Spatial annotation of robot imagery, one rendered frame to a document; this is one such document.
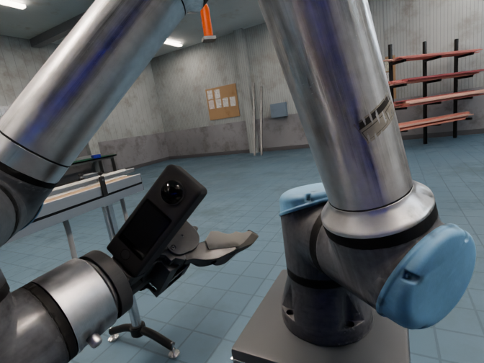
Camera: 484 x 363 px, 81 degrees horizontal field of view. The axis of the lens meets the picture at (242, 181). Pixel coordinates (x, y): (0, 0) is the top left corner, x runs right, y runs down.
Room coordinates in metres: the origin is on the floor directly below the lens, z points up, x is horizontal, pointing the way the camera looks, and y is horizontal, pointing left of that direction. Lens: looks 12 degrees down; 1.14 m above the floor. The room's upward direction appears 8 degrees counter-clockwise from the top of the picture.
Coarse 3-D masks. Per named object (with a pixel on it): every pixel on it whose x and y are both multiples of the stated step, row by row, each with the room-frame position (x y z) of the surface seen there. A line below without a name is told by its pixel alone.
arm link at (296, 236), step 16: (288, 192) 0.43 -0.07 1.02; (304, 192) 0.40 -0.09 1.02; (320, 192) 0.38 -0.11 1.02; (288, 208) 0.41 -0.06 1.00; (304, 208) 0.39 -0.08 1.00; (320, 208) 0.38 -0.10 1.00; (288, 224) 0.41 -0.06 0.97; (304, 224) 0.38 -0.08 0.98; (320, 224) 0.35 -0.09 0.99; (288, 240) 0.41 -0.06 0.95; (304, 240) 0.37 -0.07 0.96; (288, 256) 0.42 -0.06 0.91; (304, 256) 0.38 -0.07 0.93; (304, 272) 0.39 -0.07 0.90; (320, 272) 0.38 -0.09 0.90
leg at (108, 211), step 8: (104, 208) 1.35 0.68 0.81; (112, 208) 1.37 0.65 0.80; (104, 216) 1.35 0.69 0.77; (112, 216) 1.36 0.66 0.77; (112, 224) 1.36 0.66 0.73; (112, 232) 1.35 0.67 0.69; (136, 304) 1.37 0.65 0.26; (128, 312) 1.36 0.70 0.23; (136, 312) 1.36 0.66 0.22; (136, 320) 1.35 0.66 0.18
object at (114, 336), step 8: (112, 328) 1.45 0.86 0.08; (120, 328) 1.41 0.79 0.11; (128, 328) 1.38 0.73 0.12; (136, 328) 1.34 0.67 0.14; (144, 328) 1.35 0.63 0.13; (112, 336) 1.46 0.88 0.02; (136, 336) 1.34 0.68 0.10; (152, 336) 1.31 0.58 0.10; (160, 336) 1.30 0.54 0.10; (168, 344) 1.27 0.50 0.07; (176, 352) 1.28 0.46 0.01
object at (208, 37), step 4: (204, 8) 5.05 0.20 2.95; (208, 8) 5.09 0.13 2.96; (200, 12) 5.09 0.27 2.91; (204, 12) 5.05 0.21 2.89; (208, 12) 5.08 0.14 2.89; (204, 16) 5.05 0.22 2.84; (208, 16) 5.07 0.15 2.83; (204, 20) 5.05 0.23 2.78; (208, 20) 5.06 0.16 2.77; (204, 24) 5.06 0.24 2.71; (208, 24) 5.05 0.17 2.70; (204, 28) 5.07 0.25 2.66; (208, 28) 5.05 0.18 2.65; (204, 32) 5.08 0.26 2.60; (208, 32) 5.05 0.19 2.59; (204, 36) 5.00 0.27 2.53; (208, 36) 5.02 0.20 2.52; (212, 36) 5.05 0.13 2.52; (204, 40) 5.07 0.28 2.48; (208, 40) 5.10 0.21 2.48; (212, 40) 5.14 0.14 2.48
